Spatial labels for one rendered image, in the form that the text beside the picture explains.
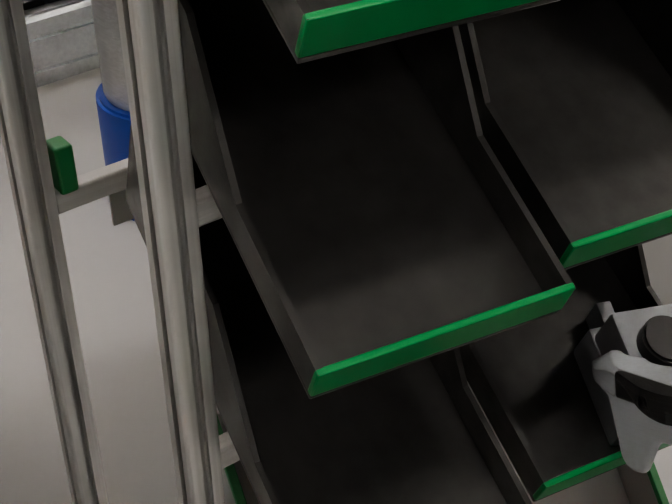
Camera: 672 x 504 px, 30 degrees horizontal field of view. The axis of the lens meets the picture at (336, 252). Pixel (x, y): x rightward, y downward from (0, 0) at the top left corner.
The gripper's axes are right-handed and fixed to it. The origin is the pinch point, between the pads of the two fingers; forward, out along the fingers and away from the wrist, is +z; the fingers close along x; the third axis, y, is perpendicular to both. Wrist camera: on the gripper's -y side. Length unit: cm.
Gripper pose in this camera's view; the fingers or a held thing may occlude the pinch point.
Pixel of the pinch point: (649, 350)
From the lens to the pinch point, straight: 73.7
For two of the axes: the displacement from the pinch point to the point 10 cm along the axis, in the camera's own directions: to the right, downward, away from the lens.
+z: -3.0, -1.4, 9.4
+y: 0.8, 9.8, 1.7
